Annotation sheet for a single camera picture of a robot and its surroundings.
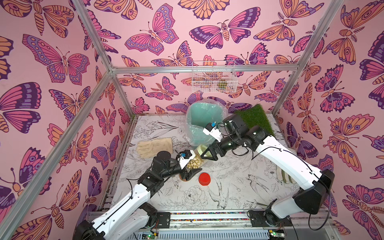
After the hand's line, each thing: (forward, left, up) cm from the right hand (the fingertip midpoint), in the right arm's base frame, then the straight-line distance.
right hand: (207, 150), depth 69 cm
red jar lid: (-4, 0, -26) cm, 27 cm away
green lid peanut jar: (-5, +4, -2) cm, 7 cm away
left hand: (-2, +4, -7) cm, 8 cm away
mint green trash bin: (+32, +4, -9) cm, 33 cm away
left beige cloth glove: (+16, +40, -26) cm, 50 cm away
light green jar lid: (-1, +3, +3) cm, 5 cm away
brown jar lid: (-11, +11, -7) cm, 17 cm away
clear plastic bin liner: (+34, -7, 0) cm, 35 cm away
